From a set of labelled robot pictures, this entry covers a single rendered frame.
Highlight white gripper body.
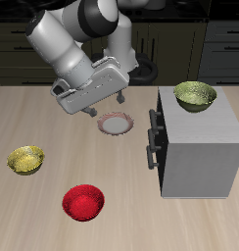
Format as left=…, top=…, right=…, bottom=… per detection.
left=56, top=55, right=131, bottom=116

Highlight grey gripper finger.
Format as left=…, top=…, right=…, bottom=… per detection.
left=80, top=107, right=99, bottom=118
left=116, top=90, right=126, bottom=105

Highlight white cabinet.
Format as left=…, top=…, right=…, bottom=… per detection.
left=156, top=85, right=239, bottom=200

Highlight small pink fluted dish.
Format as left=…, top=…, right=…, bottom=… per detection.
left=96, top=111, right=135, bottom=136

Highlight green bowl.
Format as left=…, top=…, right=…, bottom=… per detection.
left=172, top=80, right=218, bottom=114

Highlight yellow bowl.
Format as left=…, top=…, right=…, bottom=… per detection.
left=6, top=144, right=46, bottom=176

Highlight red bowl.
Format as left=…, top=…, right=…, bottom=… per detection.
left=61, top=183, right=106, bottom=223

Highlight dark kitchen cupboards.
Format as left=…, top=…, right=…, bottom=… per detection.
left=0, top=0, right=239, bottom=87

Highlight dark cabinet drawer handle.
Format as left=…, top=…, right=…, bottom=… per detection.
left=148, top=109, right=163, bottom=129
left=146, top=126, right=165, bottom=150
left=145, top=144, right=163, bottom=171

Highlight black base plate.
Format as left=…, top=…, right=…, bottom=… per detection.
left=91, top=52, right=159, bottom=86

